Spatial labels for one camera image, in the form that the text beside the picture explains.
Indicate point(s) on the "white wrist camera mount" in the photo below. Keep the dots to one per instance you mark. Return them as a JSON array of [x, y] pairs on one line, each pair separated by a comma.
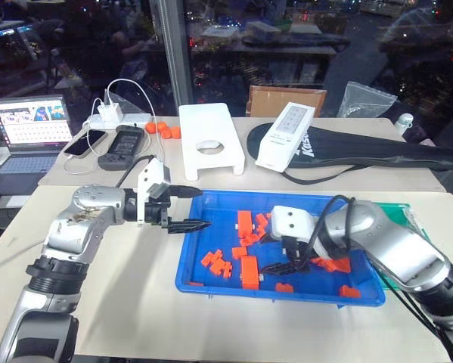
[[150, 177], [292, 223]]

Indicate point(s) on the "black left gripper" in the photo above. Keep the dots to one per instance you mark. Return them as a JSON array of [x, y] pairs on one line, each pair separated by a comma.
[[157, 212]]

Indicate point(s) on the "grey metal window pillar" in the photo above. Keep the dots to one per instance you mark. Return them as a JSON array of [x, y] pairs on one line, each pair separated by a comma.
[[177, 56]]

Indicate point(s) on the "open laptop computer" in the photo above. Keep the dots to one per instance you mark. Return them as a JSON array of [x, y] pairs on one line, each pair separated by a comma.
[[29, 128]]

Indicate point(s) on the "white charger plug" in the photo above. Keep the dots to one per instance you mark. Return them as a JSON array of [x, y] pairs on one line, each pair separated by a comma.
[[109, 111]]

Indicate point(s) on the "blue plastic bin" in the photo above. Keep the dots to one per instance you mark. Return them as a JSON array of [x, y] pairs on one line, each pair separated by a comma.
[[218, 234]]

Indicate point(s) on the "clear plastic bag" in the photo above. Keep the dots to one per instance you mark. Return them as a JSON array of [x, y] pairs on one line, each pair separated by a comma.
[[366, 100]]

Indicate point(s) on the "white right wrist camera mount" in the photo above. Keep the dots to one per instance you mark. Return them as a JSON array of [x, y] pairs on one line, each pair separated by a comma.
[[292, 223]]

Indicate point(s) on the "brown cardboard box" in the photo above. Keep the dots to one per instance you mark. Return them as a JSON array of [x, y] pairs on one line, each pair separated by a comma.
[[271, 100]]

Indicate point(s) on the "large orange battery block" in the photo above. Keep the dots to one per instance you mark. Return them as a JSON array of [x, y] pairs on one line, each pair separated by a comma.
[[249, 272], [245, 223]]

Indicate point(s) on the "black racket bag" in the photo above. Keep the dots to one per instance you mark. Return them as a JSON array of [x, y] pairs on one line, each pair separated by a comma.
[[362, 151]]

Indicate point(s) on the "orange round cap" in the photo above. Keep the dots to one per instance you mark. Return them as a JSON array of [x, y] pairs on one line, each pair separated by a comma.
[[166, 134], [175, 132], [162, 126], [150, 127]]

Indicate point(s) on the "black handheld controller device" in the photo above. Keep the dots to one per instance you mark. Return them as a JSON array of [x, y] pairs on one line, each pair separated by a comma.
[[122, 147]]

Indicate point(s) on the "black smartphone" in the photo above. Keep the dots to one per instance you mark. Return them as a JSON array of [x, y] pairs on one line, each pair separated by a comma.
[[85, 142]]

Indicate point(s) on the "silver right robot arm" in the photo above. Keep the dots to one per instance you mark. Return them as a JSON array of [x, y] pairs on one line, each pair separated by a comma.
[[396, 242]]

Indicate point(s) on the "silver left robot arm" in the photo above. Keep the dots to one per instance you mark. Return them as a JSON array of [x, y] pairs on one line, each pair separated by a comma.
[[78, 227]]

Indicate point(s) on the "white printed carton box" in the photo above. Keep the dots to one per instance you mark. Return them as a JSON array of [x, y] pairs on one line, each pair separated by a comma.
[[283, 140]]

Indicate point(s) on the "white stand with hole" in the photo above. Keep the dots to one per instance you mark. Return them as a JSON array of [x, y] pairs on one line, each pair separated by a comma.
[[207, 125]]

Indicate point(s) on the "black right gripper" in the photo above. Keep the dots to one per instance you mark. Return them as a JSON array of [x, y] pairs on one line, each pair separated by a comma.
[[297, 254]]

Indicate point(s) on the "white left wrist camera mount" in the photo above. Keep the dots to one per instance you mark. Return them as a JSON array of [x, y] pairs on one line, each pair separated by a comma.
[[150, 177]]

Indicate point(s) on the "white bottle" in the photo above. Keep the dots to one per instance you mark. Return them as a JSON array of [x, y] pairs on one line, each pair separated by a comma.
[[404, 125]]

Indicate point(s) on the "white power strip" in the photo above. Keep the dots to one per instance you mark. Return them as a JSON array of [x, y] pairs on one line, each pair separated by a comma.
[[135, 120]]

